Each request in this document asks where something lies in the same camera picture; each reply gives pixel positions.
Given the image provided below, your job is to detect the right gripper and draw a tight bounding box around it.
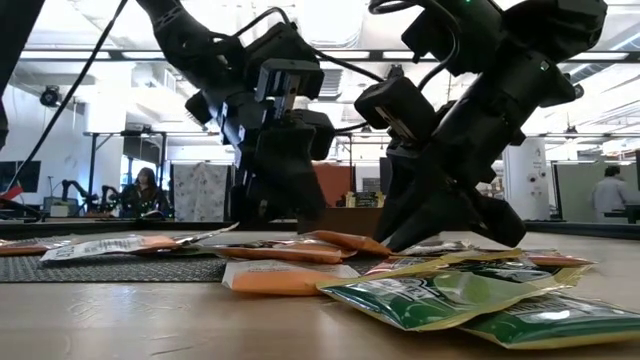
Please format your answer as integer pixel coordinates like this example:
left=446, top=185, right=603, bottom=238
left=354, top=75, right=526, bottom=251

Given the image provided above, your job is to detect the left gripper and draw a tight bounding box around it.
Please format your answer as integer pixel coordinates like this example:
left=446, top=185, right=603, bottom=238
left=185, top=22, right=335, bottom=221

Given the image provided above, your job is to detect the white orange tea packet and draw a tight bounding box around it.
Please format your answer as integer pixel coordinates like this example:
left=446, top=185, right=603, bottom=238
left=221, top=259, right=361, bottom=296
left=304, top=229, right=394, bottom=257
left=39, top=233, right=181, bottom=263
left=199, top=242, right=359, bottom=265

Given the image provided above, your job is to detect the brown wooden tea organizer box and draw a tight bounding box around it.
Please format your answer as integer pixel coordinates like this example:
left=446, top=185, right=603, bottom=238
left=297, top=207, right=386, bottom=235

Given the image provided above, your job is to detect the yellow black tea packet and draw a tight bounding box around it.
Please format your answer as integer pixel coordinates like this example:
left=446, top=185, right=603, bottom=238
left=174, top=222, right=241, bottom=246

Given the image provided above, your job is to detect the dark grey ribbed placemat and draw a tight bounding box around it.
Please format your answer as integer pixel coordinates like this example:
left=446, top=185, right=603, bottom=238
left=0, top=252, right=229, bottom=284

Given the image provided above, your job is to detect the patterned white curtain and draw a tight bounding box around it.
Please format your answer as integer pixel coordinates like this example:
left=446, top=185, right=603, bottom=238
left=172, top=162, right=229, bottom=222

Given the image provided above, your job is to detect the white pillar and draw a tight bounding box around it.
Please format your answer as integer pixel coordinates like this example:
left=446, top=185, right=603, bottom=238
left=502, top=137, right=551, bottom=221

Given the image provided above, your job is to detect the seated person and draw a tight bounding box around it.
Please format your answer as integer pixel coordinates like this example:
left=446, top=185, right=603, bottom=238
left=119, top=167, right=171, bottom=221

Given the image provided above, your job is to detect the standing person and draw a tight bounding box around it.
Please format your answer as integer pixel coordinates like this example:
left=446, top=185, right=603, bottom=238
left=592, top=164, right=632, bottom=221

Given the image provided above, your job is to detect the black ceiling spotlight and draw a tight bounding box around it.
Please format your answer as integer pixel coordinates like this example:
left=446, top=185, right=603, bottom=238
left=39, top=84, right=64, bottom=109

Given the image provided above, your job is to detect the black monitor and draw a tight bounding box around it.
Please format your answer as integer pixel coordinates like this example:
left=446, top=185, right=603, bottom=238
left=0, top=159, right=42, bottom=194

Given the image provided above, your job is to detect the orange wall panel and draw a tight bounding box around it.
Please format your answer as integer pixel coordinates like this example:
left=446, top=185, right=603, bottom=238
left=312, top=162, right=354, bottom=209

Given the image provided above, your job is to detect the black rack frame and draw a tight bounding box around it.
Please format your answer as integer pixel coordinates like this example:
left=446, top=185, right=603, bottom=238
left=87, top=129, right=169, bottom=216

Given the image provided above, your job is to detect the grey partition wall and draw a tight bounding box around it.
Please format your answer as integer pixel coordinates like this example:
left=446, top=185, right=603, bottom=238
left=552, top=162, right=640, bottom=224

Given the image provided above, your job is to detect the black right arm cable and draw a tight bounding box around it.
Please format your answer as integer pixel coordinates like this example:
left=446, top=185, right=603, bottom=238
left=367, top=0, right=462, bottom=94

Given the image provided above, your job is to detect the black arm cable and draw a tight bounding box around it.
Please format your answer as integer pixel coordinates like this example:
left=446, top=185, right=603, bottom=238
left=0, top=0, right=386, bottom=196
left=367, top=0, right=462, bottom=94

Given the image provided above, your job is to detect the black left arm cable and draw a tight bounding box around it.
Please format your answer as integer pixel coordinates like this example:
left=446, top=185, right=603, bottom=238
left=0, top=0, right=386, bottom=196

